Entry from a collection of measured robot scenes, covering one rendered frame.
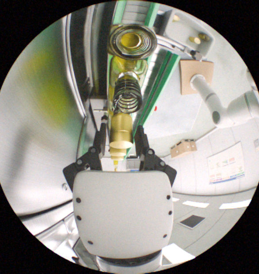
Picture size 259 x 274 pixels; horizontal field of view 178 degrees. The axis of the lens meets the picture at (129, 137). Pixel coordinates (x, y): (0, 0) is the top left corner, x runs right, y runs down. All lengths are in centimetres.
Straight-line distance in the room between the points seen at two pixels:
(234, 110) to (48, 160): 51
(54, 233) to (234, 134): 382
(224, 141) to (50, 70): 390
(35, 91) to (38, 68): 4
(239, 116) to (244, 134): 326
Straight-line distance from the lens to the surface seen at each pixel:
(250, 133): 363
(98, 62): 49
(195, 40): 49
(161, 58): 35
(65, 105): 22
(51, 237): 22
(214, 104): 46
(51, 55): 18
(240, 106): 37
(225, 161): 381
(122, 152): 17
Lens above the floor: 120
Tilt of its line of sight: 25 degrees down
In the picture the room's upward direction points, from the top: 179 degrees clockwise
